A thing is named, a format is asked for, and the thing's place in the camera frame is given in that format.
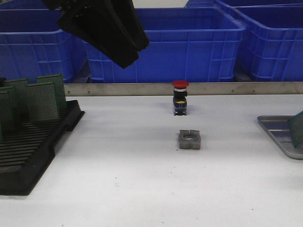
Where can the green perforated circuit board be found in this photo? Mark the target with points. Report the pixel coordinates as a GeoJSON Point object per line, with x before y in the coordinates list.
{"type": "Point", "coordinates": [42, 103]}
{"type": "Point", "coordinates": [295, 125]}

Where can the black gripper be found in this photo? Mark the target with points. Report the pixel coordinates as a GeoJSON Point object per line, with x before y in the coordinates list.
{"type": "Point", "coordinates": [94, 22]}

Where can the grey metal clamp block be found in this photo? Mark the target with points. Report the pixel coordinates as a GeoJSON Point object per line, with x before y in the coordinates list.
{"type": "Point", "coordinates": [189, 139]}

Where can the left blue plastic crate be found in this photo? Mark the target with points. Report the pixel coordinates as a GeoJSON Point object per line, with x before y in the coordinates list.
{"type": "Point", "coordinates": [32, 44]}

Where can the rear right green circuit board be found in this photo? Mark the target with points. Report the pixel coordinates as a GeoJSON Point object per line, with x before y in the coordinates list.
{"type": "Point", "coordinates": [58, 82]}

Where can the far left blue crate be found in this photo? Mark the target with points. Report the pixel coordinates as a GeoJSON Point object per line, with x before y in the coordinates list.
{"type": "Point", "coordinates": [23, 4]}

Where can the red emergency stop button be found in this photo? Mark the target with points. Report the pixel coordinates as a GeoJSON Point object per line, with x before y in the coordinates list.
{"type": "Point", "coordinates": [179, 97]}

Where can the center blue plastic crate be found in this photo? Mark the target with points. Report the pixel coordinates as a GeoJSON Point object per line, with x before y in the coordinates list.
{"type": "Point", "coordinates": [192, 44]}

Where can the silver metal tray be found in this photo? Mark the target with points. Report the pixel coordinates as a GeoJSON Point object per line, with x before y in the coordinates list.
{"type": "Point", "coordinates": [276, 126]}

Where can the blue plastic crate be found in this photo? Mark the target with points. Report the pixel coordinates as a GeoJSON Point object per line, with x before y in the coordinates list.
{"type": "Point", "coordinates": [272, 43]}
{"type": "Point", "coordinates": [32, 44]}
{"type": "Point", "coordinates": [192, 44]}

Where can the far left green circuit board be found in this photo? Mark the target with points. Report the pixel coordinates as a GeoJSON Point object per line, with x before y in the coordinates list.
{"type": "Point", "coordinates": [5, 114]}

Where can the rear left green circuit board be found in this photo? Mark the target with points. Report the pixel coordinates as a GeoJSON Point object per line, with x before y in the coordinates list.
{"type": "Point", "coordinates": [20, 86]}

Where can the far right blue crate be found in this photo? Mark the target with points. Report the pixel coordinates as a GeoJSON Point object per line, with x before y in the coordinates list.
{"type": "Point", "coordinates": [238, 3]}

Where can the right blue plastic crate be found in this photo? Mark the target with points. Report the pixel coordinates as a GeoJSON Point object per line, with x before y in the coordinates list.
{"type": "Point", "coordinates": [272, 43]}

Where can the black slotted board rack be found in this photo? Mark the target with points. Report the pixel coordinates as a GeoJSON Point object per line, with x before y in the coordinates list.
{"type": "Point", "coordinates": [26, 153]}

